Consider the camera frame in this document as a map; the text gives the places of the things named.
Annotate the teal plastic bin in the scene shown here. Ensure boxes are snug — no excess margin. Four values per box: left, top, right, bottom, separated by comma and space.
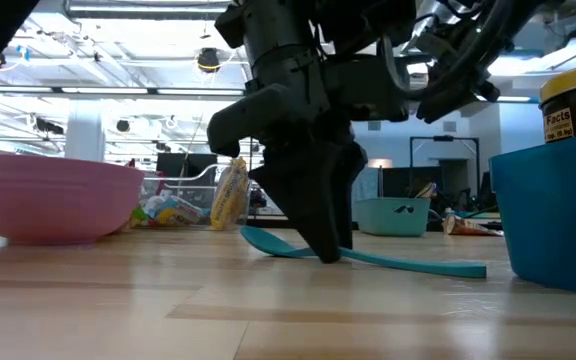
488, 129, 576, 300

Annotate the black background monitor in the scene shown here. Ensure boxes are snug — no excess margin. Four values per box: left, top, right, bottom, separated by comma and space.
155, 152, 219, 187

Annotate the clear plastic container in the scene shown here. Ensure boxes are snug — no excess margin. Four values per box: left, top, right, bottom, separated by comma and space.
137, 163, 255, 231

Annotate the grey blue cloth panel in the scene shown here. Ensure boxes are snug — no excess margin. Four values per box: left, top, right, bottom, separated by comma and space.
351, 166, 381, 201

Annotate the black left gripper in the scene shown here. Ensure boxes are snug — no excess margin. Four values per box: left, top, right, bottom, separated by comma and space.
247, 49, 414, 265

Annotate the blue edged ramen noodle pack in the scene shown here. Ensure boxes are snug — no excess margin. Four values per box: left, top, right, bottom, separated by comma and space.
142, 193, 205, 227

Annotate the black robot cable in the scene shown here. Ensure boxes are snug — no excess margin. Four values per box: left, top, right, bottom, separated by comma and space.
380, 0, 517, 101

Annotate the brown food packet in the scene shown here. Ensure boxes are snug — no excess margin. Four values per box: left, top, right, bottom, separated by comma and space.
441, 211, 505, 238

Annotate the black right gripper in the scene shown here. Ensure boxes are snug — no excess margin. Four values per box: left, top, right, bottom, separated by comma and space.
416, 19, 502, 125

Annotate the yellow ramen noodle pack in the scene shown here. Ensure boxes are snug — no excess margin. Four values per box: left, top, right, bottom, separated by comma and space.
209, 156, 251, 232

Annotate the pink plastic bowl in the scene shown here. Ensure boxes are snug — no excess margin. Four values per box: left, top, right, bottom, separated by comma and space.
0, 153, 145, 247

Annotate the teal cutting board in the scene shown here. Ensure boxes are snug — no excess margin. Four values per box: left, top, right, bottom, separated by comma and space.
352, 196, 432, 238

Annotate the black ceiling device yellow cable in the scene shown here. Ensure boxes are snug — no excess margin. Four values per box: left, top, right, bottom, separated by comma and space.
195, 47, 223, 75

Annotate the long ceiling light strip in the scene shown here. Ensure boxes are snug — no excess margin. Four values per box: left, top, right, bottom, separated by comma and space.
0, 84, 532, 105

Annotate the teal silicone spatula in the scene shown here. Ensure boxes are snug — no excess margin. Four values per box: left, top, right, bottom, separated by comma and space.
238, 225, 488, 280

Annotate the white pillar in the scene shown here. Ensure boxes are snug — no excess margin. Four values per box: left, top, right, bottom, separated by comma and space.
64, 99, 107, 163

